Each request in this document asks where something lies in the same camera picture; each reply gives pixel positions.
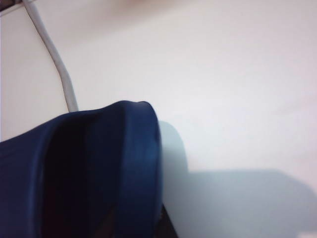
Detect silver-taped right gripper finger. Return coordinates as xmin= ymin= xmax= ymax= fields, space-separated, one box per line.
xmin=158 ymin=205 xmax=179 ymax=238

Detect dark blue rubber slipper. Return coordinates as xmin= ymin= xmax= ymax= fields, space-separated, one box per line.
xmin=0 ymin=100 xmax=164 ymax=238

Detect brown desk partition panel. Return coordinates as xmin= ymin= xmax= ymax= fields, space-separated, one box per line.
xmin=0 ymin=0 xmax=24 ymax=12

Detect light grey table cable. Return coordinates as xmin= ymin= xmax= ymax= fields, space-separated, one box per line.
xmin=22 ymin=0 xmax=80 ymax=113

